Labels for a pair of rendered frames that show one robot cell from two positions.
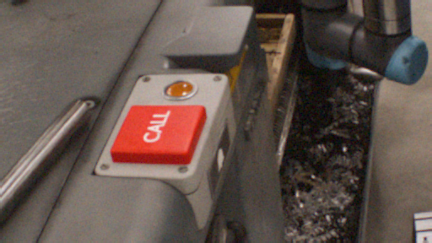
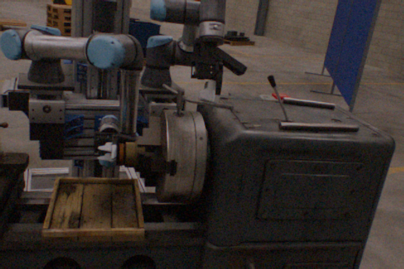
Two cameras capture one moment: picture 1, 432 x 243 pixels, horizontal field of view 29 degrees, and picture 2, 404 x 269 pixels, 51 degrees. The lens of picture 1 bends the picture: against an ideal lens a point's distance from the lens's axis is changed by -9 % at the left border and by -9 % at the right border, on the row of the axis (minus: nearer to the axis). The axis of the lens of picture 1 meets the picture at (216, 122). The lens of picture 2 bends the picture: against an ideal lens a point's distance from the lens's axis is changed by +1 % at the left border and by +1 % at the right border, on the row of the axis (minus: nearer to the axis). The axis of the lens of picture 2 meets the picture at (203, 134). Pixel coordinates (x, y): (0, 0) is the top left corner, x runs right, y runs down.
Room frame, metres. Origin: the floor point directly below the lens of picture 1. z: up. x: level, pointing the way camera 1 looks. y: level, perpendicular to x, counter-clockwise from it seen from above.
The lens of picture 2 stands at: (1.66, 1.29, 1.64)
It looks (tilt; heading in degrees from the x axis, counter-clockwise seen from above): 19 degrees down; 238
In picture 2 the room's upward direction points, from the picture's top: 8 degrees clockwise
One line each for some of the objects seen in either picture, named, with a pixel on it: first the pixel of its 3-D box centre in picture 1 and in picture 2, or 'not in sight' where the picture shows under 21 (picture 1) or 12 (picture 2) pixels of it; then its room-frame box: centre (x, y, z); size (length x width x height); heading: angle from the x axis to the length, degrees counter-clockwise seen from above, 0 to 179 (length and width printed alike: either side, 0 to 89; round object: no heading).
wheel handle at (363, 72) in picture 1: (366, 74); not in sight; (1.47, -0.32, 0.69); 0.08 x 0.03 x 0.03; 73
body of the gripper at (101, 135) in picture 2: not in sight; (106, 141); (1.22, -0.05, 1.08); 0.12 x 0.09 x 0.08; 72
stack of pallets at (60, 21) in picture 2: not in sight; (77, 23); (-0.95, -9.42, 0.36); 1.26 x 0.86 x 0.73; 10
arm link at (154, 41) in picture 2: not in sight; (160, 50); (0.83, -0.53, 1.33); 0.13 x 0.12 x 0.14; 157
